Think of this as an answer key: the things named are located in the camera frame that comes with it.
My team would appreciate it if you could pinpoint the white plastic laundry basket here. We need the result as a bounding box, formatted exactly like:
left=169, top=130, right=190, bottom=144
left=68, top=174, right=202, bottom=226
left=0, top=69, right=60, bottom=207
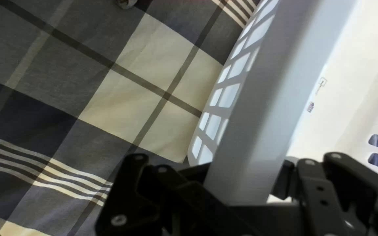
left=187, top=0, right=378, bottom=205

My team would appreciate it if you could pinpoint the blue plaid bed cover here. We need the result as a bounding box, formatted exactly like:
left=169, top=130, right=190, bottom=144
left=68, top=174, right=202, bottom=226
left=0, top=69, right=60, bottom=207
left=0, top=0, right=261, bottom=236

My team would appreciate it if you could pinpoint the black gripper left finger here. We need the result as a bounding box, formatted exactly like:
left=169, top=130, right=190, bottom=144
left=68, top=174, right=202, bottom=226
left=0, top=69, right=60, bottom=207
left=94, top=153, right=259, bottom=236

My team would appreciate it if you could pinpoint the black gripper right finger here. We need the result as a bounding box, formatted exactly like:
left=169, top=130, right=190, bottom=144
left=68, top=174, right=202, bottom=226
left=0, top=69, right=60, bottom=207
left=271, top=151, right=378, bottom=236

